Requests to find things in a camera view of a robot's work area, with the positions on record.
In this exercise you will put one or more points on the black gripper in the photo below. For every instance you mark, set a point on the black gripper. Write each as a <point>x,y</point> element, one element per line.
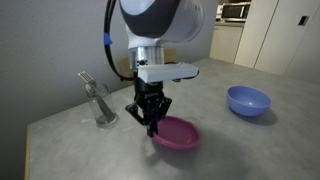
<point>150,98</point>

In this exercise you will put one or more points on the pink plastic plate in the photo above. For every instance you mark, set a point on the pink plastic plate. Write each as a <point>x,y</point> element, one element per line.
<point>177,133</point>

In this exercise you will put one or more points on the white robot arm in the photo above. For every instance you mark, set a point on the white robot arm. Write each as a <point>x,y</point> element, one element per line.
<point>149,25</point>

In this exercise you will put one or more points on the blue plastic bowl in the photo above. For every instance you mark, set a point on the blue plastic bowl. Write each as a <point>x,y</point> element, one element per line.
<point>247,101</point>

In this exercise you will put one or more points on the silver metal fork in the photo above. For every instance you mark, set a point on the silver metal fork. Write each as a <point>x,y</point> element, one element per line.
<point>102,113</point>

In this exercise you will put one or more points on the clear glass jar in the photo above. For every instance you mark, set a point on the clear glass jar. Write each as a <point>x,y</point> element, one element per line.
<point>108,99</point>

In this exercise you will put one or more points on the wooden chair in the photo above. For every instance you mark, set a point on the wooden chair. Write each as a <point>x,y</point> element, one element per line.
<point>128,65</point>

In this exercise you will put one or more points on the white kitchen cabinet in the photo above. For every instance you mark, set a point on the white kitchen cabinet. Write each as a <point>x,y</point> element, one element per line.
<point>225,41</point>

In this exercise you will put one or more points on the microwave oven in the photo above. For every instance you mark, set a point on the microwave oven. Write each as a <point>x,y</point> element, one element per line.
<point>235,11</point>

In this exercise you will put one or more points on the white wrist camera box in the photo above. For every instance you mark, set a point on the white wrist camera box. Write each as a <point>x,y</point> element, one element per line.
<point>158,73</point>

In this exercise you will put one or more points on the black wall switch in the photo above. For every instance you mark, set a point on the black wall switch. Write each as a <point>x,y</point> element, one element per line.
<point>303,20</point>

